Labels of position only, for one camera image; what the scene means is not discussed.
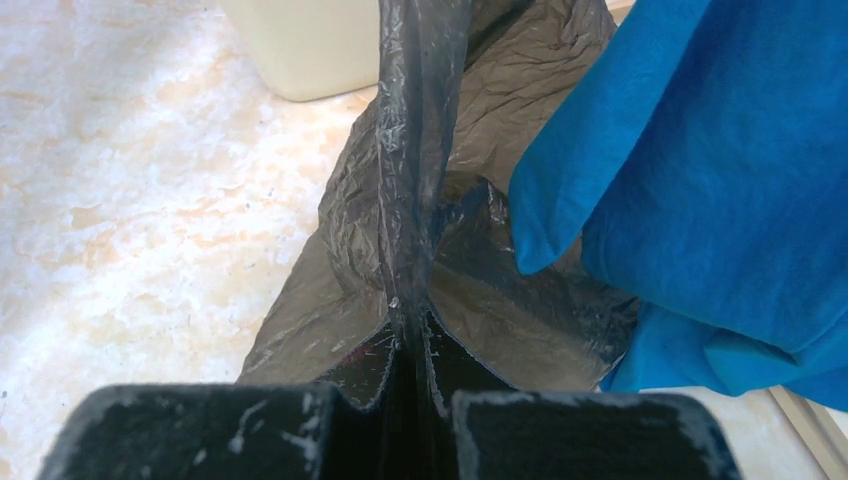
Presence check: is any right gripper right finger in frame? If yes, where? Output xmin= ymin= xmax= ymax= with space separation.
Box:
xmin=410 ymin=307 xmax=742 ymax=480

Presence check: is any cream plastic trash bin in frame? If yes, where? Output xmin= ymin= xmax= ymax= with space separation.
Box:
xmin=218 ymin=0 xmax=379 ymax=102

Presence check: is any blue t-shirt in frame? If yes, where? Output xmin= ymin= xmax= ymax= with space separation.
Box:
xmin=509 ymin=1 xmax=847 ymax=410

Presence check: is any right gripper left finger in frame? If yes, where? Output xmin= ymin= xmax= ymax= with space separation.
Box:
xmin=38 ymin=314 xmax=409 ymax=480

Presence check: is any wooden clothes rack stand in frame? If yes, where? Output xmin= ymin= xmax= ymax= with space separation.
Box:
xmin=768 ymin=387 xmax=847 ymax=479

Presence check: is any dark translucent trash bag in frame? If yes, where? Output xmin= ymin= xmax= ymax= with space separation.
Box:
xmin=239 ymin=1 xmax=637 ymax=390

